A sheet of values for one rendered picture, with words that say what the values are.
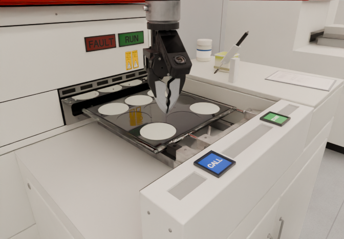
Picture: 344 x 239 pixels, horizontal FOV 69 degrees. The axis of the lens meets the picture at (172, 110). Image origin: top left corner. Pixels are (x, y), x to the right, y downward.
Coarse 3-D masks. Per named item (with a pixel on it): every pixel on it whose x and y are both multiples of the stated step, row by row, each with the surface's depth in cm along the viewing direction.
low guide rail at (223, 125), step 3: (219, 120) 87; (222, 120) 87; (213, 123) 88; (216, 123) 88; (219, 123) 87; (222, 123) 86; (225, 123) 85; (228, 123) 85; (213, 126) 89; (216, 126) 88; (219, 126) 87; (222, 126) 86; (225, 126) 85; (228, 126) 84; (219, 129) 87; (222, 129) 86; (225, 129) 85
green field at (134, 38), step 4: (140, 32) 96; (120, 36) 91; (124, 36) 92; (128, 36) 93; (132, 36) 94; (136, 36) 96; (140, 36) 97; (120, 40) 91; (124, 40) 92; (128, 40) 94; (132, 40) 95; (136, 40) 96; (140, 40) 98; (120, 44) 91; (124, 44) 93; (128, 44) 94
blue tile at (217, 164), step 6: (210, 156) 48; (216, 156) 48; (198, 162) 46; (204, 162) 46; (210, 162) 46; (216, 162) 46; (222, 162) 46; (228, 162) 46; (210, 168) 44; (216, 168) 44; (222, 168) 44
